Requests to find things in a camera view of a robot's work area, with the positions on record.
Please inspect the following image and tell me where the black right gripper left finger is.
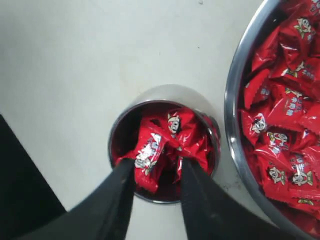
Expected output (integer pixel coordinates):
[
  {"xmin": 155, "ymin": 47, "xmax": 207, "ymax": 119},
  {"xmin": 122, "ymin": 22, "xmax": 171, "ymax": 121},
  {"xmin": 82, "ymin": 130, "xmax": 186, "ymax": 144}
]
[{"xmin": 21, "ymin": 158, "xmax": 135, "ymax": 240}]

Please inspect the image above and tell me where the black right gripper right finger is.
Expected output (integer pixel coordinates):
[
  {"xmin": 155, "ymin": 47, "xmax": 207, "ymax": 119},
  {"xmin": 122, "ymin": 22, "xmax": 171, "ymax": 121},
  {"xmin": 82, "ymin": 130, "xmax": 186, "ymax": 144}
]
[{"xmin": 180, "ymin": 158, "xmax": 294, "ymax": 240}]

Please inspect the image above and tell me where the steel bowl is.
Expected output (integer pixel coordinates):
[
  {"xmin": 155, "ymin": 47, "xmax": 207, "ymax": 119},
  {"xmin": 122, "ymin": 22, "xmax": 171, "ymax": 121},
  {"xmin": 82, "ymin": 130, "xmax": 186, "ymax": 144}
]
[{"xmin": 224, "ymin": 0, "xmax": 314, "ymax": 240}]

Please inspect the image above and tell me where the stainless steel cup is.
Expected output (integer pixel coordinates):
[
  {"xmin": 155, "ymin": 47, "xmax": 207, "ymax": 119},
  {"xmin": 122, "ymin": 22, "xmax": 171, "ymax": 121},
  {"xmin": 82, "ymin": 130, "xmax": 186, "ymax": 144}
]
[{"xmin": 108, "ymin": 84, "xmax": 221, "ymax": 204}]

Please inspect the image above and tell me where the pile of red wrapped candies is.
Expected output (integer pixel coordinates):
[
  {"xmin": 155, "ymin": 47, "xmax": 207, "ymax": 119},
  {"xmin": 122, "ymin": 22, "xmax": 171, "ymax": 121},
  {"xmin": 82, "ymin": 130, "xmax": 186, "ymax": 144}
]
[{"xmin": 238, "ymin": 0, "xmax": 320, "ymax": 237}]

